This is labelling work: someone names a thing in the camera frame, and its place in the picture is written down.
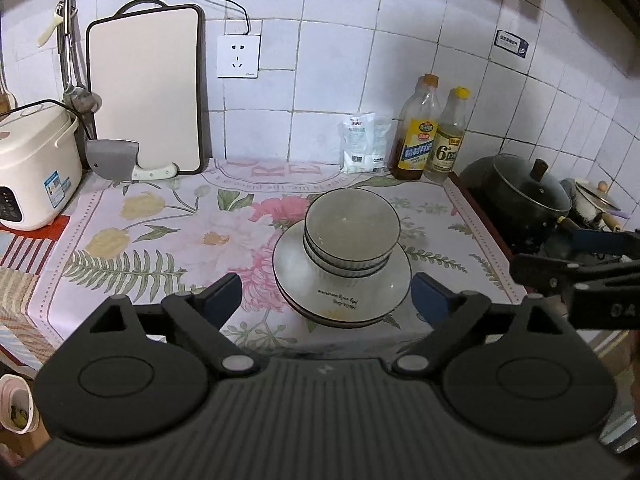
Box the white paper cup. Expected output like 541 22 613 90
0 374 40 433

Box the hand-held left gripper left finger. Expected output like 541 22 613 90
90 274 261 376

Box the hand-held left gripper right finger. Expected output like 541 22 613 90
392 272 568 376

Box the black pot with glass lid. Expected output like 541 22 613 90
459 153 581 256

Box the wall sticker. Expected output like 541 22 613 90
494 30 530 59

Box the clear vinegar bottle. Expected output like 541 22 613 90
424 86 471 183

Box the clear seasoning bag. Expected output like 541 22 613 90
372 116 392 171

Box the cleaver with white handle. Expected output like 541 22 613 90
85 139 179 182

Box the white rice cooker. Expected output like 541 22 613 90
0 99 83 232

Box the small pot with lid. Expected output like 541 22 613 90
572 177 623 233

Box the amber cooking wine bottle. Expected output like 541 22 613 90
390 74 441 181

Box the wooden spatula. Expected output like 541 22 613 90
0 65 16 113

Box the steel ladle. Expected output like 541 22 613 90
57 0 103 141

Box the white salt bag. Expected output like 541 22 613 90
341 112 376 173

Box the large white black-rimmed bowl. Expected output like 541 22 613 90
272 220 412 312

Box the small white black-rimmed bowl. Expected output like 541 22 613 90
309 257 392 282
304 187 401 261
302 237 397 272

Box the white-handled hanging utensil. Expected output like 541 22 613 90
37 7 66 48

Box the striped cloth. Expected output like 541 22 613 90
0 215 71 361

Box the white wall socket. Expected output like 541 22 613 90
216 33 262 79

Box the white cutting board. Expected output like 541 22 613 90
86 0 207 176

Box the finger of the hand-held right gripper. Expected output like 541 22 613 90
565 225 640 261
509 252 640 301

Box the floral tablecloth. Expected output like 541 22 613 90
37 157 531 361

